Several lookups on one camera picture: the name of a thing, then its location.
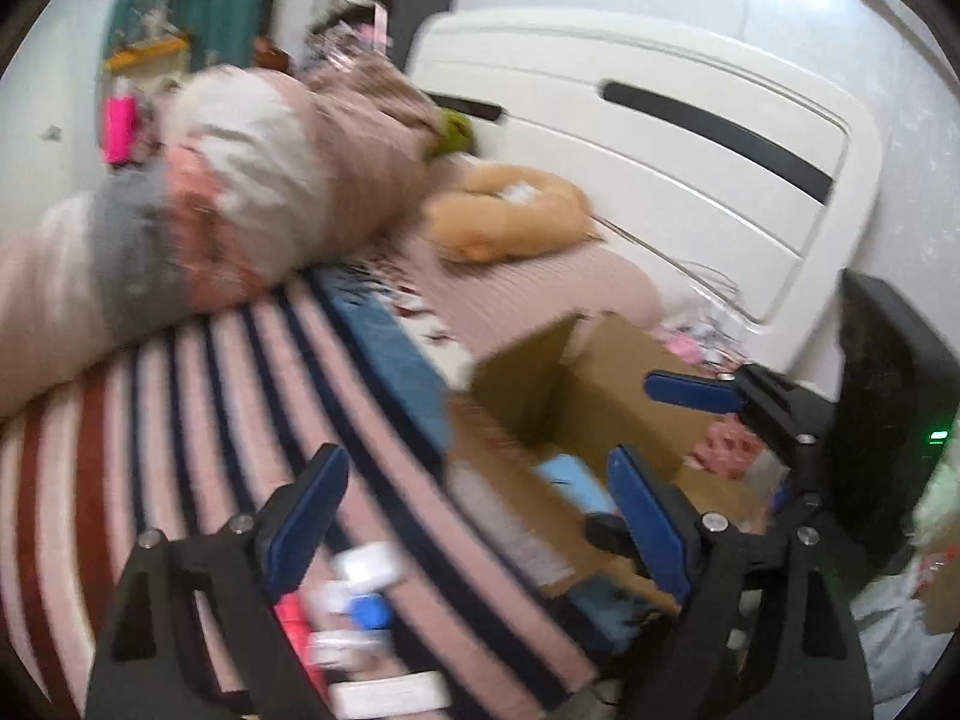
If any pink red tube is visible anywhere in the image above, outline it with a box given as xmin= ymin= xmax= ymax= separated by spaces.
xmin=274 ymin=592 xmax=329 ymax=700

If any brown cardboard box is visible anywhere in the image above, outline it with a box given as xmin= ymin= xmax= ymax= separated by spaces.
xmin=444 ymin=314 xmax=779 ymax=611

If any white contact lens case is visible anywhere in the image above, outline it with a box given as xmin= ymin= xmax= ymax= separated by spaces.
xmin=308 ymin=541 xmax=404 ymax=671

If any light blue square device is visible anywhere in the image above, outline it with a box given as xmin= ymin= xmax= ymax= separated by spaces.
xmin=534 ymin=454 xmax=617 ymax=515

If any white rectangular charger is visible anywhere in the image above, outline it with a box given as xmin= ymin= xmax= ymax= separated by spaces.
xmin=329 ymin=671 xmax=451 ymax=718

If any pink clamshell case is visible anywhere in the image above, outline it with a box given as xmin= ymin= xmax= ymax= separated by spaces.
xmin=661 ymin=330 xmax=711 ymax=367

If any striped pink navy blanket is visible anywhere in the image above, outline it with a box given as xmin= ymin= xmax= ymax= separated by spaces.
xmin=2 ymin=262 xmax=610 ymax=718

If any white bed headboard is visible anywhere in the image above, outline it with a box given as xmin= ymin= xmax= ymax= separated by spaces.
xmin=407 ymin=8 xmax=882 ymax=371

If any pink ribbed pillow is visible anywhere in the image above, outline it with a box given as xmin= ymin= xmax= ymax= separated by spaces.
xmin=366 ymin=152 xmax=666 ymax=361

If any tan plush toy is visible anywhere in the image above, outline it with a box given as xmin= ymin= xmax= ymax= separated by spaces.
xmin=423 ymin=163 xmax=601 ymax=265

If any green plush toy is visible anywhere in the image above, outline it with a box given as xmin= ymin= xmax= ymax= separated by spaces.
xmin=428 ymin=107 xmax=475 ymax=160

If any rolled pink grey quilt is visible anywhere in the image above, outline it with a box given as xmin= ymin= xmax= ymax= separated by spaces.
xmin=2 ymin=54 xmax=444 ymax=415

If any yellow shelf table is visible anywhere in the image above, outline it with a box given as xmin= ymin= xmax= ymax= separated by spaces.
xmin=103 ymin=34 xmax=190 ymax=94

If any glass display case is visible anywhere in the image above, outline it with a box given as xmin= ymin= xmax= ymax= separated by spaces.
xmin=133 ymin=0 xmax=179 ymax=41

